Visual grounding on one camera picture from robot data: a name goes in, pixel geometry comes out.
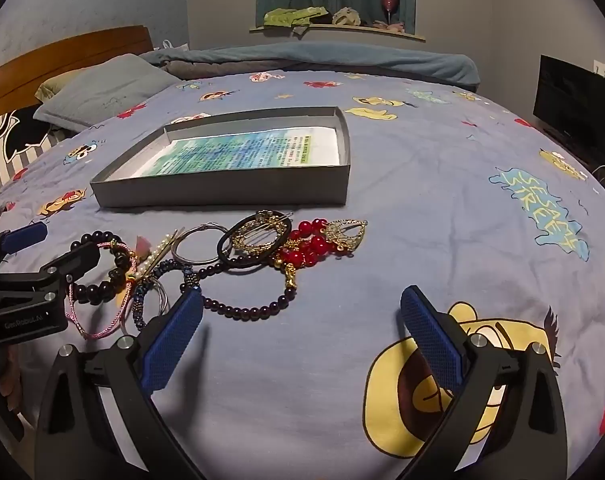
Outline blue cartoon bedsheet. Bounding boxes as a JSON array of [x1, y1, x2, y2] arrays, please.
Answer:
[[0, 67, 605, 480]]

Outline red bead bracelet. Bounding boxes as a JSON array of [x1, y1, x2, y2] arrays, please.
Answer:
[[270, 217, 333, 291]]

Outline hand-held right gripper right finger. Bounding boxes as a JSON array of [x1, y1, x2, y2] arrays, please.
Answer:
[[400, 285, 568, 480]]

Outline striped cartoon pillow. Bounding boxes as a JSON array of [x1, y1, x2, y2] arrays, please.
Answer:
[[0, 107, 78, 196]]

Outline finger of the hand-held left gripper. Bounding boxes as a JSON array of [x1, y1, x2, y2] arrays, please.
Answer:
[[36, 245, 102, 292], [0, 222, 49, 276]]

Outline beige plush toy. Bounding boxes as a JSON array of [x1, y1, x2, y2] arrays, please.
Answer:
[[331, 7, 363, 27]]

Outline gold filigree ornament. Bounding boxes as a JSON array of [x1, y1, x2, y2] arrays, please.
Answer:
[[323, 218, 368, 258]]

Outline person's left hand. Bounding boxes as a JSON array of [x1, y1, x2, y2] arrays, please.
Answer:
[[0, 347, 23, 413]]

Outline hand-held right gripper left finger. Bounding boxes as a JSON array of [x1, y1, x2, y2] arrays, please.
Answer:
[[35, 287, 206, 480]]

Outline curved window shelf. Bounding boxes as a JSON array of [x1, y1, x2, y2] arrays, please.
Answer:
[[250, 22, 426, 42]]

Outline black monitor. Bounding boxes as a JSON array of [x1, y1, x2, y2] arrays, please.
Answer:
[[533, 54, 605, 168]]

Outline pearl hair clip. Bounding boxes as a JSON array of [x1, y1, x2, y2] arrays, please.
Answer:
[[132, 230, 186, 278]]

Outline thin wire bangle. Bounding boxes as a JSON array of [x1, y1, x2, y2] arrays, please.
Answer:
[[120, 280, 170, 336]]

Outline black bead bracelet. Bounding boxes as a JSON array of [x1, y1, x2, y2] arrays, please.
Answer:
[[67, 230, 138, 306]]

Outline gold rhinestone hair clip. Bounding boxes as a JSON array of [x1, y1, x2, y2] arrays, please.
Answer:
[[232, 210, 293, 253]]

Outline grey cardboard box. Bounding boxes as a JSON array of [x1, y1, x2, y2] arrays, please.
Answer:
[[90, 106, 352, 208]]

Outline pink cord bracelet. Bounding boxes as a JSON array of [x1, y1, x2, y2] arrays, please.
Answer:
[[65, 237, 150, 341]]

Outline yellow-green pillow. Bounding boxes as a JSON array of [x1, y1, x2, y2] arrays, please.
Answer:
[[35, 67, 83, 101]]

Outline grey-blue pillow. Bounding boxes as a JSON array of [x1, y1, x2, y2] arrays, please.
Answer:
[[32, 54, 183, 131]]

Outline blue folded duvet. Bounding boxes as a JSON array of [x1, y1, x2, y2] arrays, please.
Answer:
[[142, 42, 481, 86]]

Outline green cloth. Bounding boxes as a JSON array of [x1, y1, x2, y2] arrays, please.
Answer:
[[263, 6, 328, 28]]

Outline silver bangle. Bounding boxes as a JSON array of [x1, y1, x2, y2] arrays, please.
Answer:
[[172, 224, 230, 266]]

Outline printed paper sheet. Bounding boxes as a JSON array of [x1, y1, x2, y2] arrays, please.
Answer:
[[132, 127, 341, 178]]

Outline dark purple bead bracelet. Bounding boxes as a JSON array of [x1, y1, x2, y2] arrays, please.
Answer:
[[182, 255, 296, 318]]

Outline blue bead bracelet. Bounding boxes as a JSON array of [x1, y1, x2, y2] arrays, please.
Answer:
[[130, 259, 203, 331]]

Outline wooden headboard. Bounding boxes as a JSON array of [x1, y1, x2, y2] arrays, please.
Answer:
[[0, 25, 156, 116]]

